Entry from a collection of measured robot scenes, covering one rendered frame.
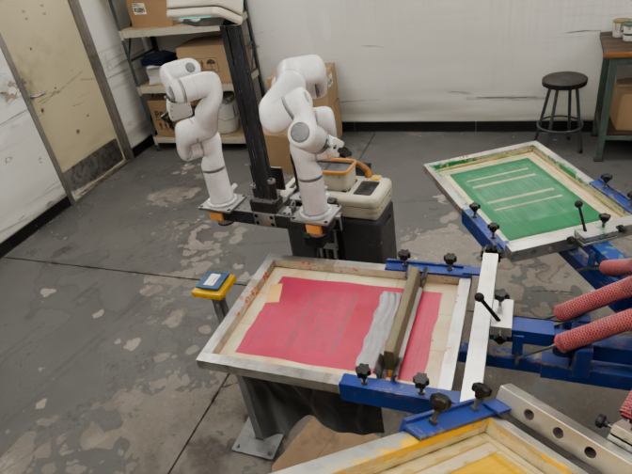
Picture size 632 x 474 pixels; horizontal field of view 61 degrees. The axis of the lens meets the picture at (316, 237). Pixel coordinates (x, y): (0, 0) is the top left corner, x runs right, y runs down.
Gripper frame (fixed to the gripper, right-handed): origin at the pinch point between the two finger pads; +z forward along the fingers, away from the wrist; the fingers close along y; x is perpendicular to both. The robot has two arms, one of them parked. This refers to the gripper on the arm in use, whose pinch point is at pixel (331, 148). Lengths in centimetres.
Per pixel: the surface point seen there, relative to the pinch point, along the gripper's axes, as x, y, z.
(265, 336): 66, 2, 11
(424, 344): 46, -47, 14
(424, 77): -103, 54, 364
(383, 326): 47, -32, 18
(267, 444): 139, 3, 80
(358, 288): 42, -17, 35
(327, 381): 63, -26, -6
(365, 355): 55, -32, 7
